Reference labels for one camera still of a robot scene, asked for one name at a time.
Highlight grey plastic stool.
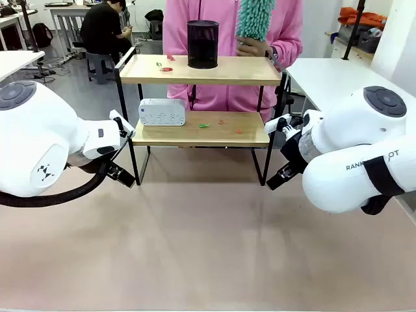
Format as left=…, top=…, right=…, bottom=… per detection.
left=84, top=51, right=115, bottom=85

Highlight black bag on stool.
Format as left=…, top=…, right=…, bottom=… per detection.
left=144, top=9, right=164, bottom=42

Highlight seated person in black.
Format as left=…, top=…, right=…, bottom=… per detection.
left=80, top=0, right=133, bottom=66

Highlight white work table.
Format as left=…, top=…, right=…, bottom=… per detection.
left=285, top=57, right=394, bottom=113

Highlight white digital alarm clock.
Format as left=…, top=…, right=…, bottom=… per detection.
left=138, top=98, right=187, bottom=127

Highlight black backpack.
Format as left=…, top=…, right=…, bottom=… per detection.
left=32, top=22, right=55, bottom=48

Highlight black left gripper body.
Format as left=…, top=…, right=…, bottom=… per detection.
left=103, top=159, right=118, bottom=178

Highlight orange cloth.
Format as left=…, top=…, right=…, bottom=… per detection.
left=339, top=6, right=388, bottom=29

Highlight person's left forearm pink sleeve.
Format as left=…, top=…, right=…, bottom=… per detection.
left=268, top=29, right=304, bottom=69

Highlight grey storage crate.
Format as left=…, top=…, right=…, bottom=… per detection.
left=337, top=25, right=382, bottom=55

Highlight white side table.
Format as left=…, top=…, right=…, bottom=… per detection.
left=0, top=50, right=46, bottom=83

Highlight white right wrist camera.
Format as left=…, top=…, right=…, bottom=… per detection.
left=264, top=113, right=305, bottom=136

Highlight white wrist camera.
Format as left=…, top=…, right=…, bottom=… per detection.
left=264, top=113, right=305, bottom=136
left=109, top=109, right=137, bottom=139

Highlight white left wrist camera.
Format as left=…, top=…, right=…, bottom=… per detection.
left=109, top=109, right=137, bottom=139

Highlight white background desk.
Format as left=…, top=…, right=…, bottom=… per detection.
left=48, top=1, right=96, bottom=53

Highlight teal chenille duster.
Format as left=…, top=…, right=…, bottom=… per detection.
left=234, top=0, right=276, bottom=43

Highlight black arm strap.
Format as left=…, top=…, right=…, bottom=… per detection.
left=360, top=155, right=407, bottom=216

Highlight two-tier wood metal shelf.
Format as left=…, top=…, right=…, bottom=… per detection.
left=114, top=46, right=289, bottom=187

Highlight person's left hand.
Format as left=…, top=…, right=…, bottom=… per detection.
left=236, top=34, right=272, bottom=58

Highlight black stand pole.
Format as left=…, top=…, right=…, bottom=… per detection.
left=19, top=0, right=40, bottom=53
left=343, top=0, right=367, bottom=61

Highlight person in pink hoodie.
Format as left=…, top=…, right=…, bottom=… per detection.
left=162, top=0, right=304, bottom=124

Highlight black cable sleeve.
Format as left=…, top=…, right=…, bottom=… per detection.
left=0, top=161, right=110, bottom=209

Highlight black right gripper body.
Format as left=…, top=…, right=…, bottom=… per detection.
left=279, top=128, right=308, bottom=172

